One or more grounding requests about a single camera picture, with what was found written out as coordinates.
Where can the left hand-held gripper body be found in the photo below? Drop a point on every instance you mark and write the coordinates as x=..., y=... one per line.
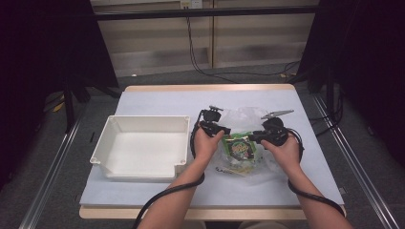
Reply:
x=210, y=119

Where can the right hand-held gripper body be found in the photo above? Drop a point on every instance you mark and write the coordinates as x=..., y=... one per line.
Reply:
x=275, y=132

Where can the clear plastic bag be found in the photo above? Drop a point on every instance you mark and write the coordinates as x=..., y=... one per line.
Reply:
x=245, y=119

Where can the green snack packet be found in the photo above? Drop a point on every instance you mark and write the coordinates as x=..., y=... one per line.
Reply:
x=239, y=148

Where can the white plastic tray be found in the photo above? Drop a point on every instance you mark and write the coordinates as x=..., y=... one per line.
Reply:
x=146, y=149

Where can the person's left hand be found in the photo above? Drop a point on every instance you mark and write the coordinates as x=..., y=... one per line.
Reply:
x=207, y=148

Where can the person's right hand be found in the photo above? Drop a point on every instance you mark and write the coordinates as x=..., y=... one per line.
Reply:
x=286, y=156

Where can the beige packet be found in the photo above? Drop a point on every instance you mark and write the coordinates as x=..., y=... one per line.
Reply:
x=238, y=171

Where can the light blue table mat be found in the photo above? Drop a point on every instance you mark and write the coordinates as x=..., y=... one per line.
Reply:
x=153, y=101

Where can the black metal stand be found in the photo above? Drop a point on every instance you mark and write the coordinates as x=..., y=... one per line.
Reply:
x=68, y=105
x=329, y=92

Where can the black horizontal bar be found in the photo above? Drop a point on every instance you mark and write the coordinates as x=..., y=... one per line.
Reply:
x=207, y=12

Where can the dark curtain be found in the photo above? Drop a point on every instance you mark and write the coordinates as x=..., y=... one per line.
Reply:
x=41, y=63
x=369, y=63

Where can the wooden table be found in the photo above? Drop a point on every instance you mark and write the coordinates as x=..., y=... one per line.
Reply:
x=108, y=213

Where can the yellow floor tape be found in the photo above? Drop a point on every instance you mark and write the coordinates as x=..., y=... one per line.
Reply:
x=58, y=107

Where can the metal floor rail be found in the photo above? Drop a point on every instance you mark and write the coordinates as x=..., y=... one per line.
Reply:
x=356, y=165
x=51, y=178

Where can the white wall socket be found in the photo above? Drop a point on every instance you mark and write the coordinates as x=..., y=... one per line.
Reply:
x=191, y=4

